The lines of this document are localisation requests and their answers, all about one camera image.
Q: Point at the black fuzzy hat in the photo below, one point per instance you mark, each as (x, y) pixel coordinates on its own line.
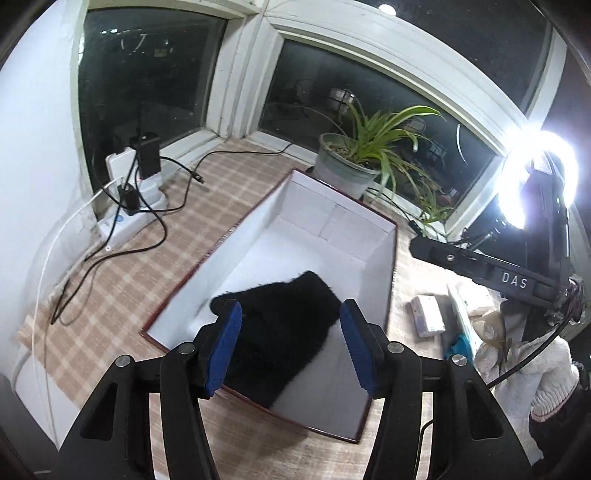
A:
(286, 323)

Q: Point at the star print tissue pack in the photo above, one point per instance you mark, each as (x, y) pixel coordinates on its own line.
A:
(427, 316)

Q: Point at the small white plug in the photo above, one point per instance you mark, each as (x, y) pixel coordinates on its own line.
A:
(150, 189)

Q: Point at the person's right forearm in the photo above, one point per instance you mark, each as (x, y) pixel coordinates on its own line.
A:
(563, 434)

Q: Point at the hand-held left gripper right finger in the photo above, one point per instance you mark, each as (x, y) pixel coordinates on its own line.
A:
(355, 350)

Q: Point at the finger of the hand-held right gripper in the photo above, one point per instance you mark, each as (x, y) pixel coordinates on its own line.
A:
(443, 254)

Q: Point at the white power strip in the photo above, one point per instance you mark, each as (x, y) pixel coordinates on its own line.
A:
(115, 228)

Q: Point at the person's right hand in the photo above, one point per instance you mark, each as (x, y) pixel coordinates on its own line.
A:
(540, 369)

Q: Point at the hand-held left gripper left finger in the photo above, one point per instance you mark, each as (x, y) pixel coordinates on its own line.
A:
(226, 350)

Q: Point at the large black charger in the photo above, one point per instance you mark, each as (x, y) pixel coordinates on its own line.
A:
(147, 154)

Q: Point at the blue plastic tool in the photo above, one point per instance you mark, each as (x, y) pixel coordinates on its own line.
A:
(459, 346)

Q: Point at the white cardboard box red rim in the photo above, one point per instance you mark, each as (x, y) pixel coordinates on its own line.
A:
(277, 258)

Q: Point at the large white power adapter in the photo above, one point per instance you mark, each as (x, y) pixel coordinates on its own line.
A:
(115, 166)

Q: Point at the white window frame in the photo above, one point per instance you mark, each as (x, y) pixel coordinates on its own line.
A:
(244, 69)

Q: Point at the potted spider plant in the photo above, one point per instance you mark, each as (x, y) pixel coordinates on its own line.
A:
(346, 170)

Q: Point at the small black charger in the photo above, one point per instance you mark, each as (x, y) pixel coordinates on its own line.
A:
(128, 198)

